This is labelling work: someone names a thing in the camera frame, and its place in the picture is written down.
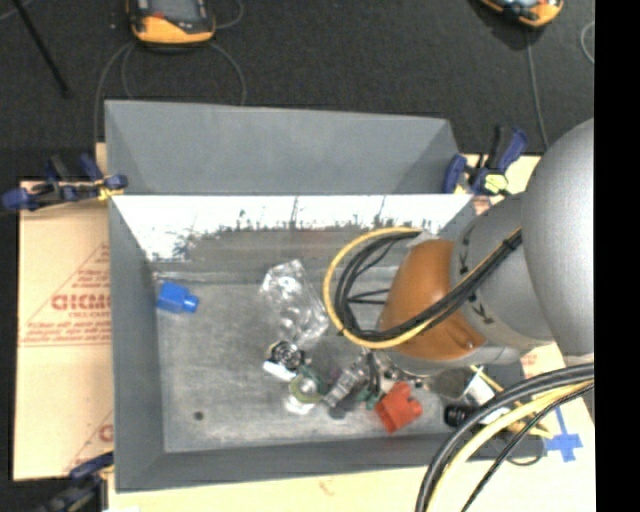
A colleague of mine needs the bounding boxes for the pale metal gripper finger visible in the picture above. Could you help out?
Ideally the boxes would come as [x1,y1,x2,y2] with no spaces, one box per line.
[322,368,362,410]

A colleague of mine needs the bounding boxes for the red toy block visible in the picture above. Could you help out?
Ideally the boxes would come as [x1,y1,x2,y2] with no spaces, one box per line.
[374,381,424,434]

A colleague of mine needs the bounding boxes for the black and silver round object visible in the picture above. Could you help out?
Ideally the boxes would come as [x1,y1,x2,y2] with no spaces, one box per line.
[261,340,307,383]

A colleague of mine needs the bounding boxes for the clear plastic bottle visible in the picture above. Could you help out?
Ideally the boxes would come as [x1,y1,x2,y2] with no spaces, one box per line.
[258,258,331,350]

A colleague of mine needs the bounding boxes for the grey metal bin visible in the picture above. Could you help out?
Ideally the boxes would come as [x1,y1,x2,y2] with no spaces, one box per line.
[103,99,547,492]

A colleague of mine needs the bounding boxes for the blue toy block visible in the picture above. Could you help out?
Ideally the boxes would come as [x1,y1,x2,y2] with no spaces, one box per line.
[155,280,201,315]

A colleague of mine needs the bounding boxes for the brown cardboard board, red print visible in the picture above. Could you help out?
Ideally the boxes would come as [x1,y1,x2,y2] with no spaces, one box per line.
[11,179,117,482]

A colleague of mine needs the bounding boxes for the green ring with silver ball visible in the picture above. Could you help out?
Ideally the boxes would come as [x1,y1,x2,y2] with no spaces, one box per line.
[284,365,327,415]

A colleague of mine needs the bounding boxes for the black cylinder on white bracket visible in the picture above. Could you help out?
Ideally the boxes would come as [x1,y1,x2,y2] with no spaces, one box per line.
[442,366,512,430]

